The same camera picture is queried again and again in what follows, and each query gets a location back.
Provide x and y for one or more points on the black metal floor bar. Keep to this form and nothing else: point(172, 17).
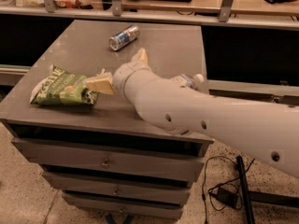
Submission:
point(245, 190)

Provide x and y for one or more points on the clear plastic water bottle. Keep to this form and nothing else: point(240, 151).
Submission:
point(188, 81)

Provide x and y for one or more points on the black power adapter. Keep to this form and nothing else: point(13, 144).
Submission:
point(227, 197)

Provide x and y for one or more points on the grey drawer cabinet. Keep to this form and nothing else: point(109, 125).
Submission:
point(104, 156)

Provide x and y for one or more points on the green kettle chips bag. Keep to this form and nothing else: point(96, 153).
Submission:
point(62, 88)

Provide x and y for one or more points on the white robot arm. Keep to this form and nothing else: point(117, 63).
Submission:
point(266, 131)

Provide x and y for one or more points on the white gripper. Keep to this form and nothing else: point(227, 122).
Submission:
point(124, 75)

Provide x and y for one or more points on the grey metal railing frame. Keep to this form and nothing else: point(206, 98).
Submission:
point(243, 13)

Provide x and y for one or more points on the red bull can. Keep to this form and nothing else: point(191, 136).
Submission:
point(125, 37)

